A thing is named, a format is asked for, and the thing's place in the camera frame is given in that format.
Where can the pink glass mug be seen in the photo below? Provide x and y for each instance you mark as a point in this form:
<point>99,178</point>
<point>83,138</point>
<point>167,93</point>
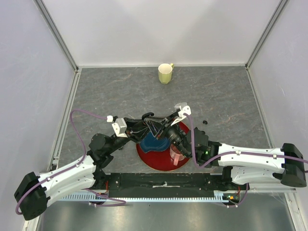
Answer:
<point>176,155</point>

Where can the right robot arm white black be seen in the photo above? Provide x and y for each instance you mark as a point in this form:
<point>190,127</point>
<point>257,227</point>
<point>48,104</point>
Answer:
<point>241,165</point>

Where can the slotted cable duct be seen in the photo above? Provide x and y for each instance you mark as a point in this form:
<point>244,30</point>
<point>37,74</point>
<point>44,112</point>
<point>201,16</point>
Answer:
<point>85,196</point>

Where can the right aluminium frame post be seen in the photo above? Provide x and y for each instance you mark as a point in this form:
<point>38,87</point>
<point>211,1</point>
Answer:
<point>266,32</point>

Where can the round red tray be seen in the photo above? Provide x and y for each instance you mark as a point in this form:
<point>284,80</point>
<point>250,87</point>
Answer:
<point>160,161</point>

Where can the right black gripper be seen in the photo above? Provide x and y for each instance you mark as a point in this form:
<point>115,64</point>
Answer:
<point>167,123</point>

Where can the black earbud case gold rim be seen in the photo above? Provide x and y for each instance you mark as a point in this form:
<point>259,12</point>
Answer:
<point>147,117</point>

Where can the left aluminium frame post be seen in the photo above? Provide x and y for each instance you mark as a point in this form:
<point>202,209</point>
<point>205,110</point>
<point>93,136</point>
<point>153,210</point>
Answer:
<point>56,33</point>

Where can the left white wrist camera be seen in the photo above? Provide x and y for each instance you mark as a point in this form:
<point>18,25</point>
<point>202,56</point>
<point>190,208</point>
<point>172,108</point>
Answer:
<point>119,126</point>

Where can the blue leaf-shaped dish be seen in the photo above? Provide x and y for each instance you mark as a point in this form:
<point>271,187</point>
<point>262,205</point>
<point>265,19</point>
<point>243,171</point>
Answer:
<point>150,144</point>

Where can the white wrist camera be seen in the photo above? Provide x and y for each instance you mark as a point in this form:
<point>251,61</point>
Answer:
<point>119,126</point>
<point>182,109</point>

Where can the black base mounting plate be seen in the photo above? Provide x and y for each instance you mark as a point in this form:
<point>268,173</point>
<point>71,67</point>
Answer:
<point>164,184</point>

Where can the aluminium frame post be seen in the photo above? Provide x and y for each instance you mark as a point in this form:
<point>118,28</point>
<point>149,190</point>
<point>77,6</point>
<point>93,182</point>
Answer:
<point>56,33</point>
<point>266,32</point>

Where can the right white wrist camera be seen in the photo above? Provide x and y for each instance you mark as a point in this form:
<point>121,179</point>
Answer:
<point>182,109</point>

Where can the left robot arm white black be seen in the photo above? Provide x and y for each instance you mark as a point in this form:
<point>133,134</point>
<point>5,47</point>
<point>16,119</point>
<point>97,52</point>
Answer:
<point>37,192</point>

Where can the yellow-green ceramic mug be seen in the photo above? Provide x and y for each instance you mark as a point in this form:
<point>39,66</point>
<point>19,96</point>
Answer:
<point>165,73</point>

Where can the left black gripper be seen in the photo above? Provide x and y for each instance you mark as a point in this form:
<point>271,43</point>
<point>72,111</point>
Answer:
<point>135,129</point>

